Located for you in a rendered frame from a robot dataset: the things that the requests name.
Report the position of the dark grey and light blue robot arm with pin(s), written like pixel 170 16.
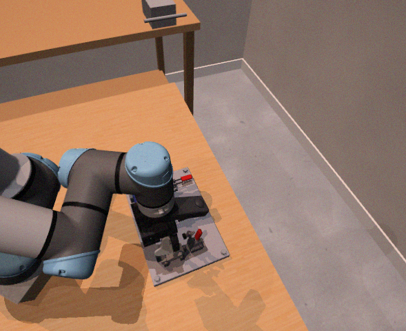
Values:
pixel 69 241

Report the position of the toggle clamp with red handle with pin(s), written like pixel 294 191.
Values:
pixel 185 178

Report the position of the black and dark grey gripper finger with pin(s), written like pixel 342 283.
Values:
pixel 169 245

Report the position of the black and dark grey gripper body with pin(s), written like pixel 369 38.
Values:
pixel 154 230

